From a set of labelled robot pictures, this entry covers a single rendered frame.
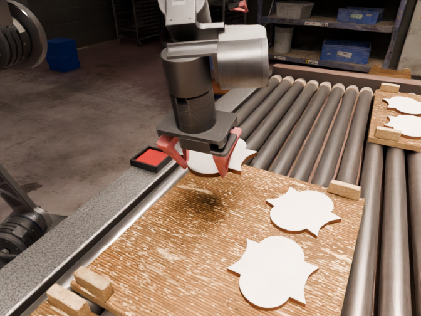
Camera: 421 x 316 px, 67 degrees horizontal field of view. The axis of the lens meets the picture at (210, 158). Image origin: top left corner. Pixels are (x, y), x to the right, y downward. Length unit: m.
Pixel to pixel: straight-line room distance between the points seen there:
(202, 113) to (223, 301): 0.25
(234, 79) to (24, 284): 0.43
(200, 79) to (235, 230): 0.28
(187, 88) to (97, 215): 0.35
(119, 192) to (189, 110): 0.34
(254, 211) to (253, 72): 0.30
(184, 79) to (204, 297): 0.29
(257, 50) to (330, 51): 4.54
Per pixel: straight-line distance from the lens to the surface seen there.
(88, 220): 0.65
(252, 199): 0.63
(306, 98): 1.20
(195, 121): 0.42
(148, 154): 0.79
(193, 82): 0.39
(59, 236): 0.64
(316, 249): 0.56
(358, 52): 4.92
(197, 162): 0.52
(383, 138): 0.94
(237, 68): 0.38
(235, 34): 0.41
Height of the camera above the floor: 1.33
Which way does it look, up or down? 32 degrees down
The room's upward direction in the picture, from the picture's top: straight up
